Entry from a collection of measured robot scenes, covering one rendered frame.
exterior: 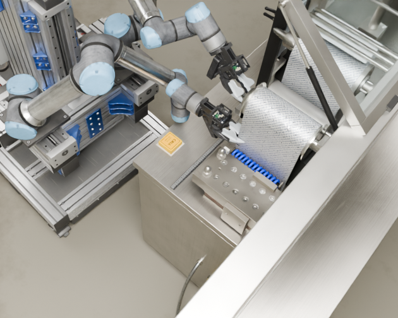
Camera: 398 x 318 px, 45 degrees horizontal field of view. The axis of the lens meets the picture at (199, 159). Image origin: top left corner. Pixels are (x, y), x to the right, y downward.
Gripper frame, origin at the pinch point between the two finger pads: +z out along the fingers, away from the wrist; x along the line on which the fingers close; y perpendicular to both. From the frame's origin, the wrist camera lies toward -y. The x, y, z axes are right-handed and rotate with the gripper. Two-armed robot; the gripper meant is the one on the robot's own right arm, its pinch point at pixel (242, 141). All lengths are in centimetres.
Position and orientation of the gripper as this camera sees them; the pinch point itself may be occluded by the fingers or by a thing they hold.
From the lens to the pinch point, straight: 179.5
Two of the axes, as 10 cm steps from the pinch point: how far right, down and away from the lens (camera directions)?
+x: 6.4, -6.3, 4.3
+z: 7.6, 5.8, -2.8
